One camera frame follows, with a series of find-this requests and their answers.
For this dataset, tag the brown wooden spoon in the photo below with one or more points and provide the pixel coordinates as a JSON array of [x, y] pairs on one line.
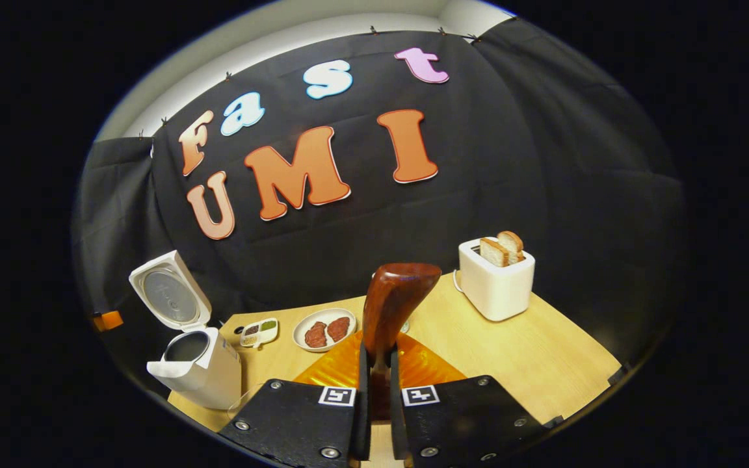
[[400, 292]]

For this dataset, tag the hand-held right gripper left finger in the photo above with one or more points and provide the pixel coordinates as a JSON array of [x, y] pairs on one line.
[[296, 416]]

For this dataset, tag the white toaster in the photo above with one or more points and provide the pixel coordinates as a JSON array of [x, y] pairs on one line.
[[495, 289]]

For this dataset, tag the white round plate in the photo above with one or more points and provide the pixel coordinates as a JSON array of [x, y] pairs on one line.
[[322, 313]]

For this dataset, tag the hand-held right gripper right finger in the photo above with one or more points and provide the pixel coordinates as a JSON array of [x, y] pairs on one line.
[[465, 416]]

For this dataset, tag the red meat slice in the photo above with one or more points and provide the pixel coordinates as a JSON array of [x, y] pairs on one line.
[[338, 329], [315, 335]]

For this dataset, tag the white divided rice dish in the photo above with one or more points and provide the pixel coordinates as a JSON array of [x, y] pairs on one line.
[[259, 333]]

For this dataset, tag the black backdrop cloth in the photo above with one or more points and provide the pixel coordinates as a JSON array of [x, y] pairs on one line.
[[478, 162]]

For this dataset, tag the white rice cooker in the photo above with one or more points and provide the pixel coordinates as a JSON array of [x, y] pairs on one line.
[[215, 374]]

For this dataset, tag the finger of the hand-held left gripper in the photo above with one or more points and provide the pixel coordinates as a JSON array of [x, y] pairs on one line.
[[109, 320]]

